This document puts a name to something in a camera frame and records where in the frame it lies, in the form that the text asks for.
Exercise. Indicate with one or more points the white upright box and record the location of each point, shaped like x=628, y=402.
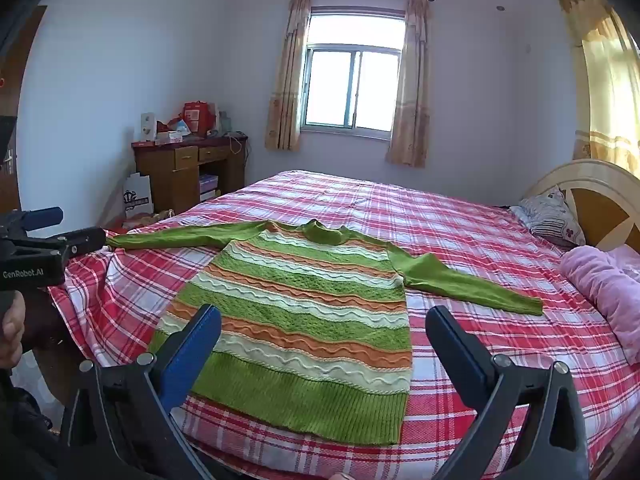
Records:
x=147, y=126

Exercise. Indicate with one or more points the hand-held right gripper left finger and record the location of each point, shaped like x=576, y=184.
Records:
x=187, y=355

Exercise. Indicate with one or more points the clear water bottle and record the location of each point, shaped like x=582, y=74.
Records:
x=225, y=122

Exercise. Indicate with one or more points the wooden bed headboard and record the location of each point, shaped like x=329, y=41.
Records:
x=595, y=180

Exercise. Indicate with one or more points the sliding glass window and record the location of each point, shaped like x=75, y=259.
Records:
x=352, y=85

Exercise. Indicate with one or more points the brown wooden door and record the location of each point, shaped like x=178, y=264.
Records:
x=22, y=85

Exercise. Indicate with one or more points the person's left hand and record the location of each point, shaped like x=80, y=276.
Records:
x=10, y=325

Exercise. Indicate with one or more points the brown wooden desk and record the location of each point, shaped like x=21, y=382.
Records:
x=160, y=175

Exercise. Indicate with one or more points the purple storage box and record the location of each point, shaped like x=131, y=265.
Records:
x=209, y=186

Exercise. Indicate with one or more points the pink blanket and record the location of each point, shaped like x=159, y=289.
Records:
x=600, y=285

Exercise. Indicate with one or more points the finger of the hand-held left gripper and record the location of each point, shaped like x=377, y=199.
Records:
x=42, y=216
x=82, y=240

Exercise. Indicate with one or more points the yellow curtain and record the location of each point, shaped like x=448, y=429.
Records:
x=607, y=85

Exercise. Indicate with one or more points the red gift box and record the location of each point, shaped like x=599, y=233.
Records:
x=197, y=117

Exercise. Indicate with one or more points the green striped knit sweater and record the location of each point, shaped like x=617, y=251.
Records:
x=300, y=310

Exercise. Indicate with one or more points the floral striped pillow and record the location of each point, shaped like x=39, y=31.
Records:
x=550, y=215

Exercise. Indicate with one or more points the blue white packet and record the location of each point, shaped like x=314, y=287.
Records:
x=179, y=127

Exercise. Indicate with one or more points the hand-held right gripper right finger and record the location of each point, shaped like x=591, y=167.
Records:
x=457, y=350

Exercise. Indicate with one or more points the red plaid bed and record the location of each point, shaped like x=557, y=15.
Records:
x=475, y=270

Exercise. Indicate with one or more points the white paper bag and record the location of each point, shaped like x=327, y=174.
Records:
x=137, y=197

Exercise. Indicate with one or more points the beige floral curtain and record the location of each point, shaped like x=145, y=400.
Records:
x=412, y=90
x=287, y=85

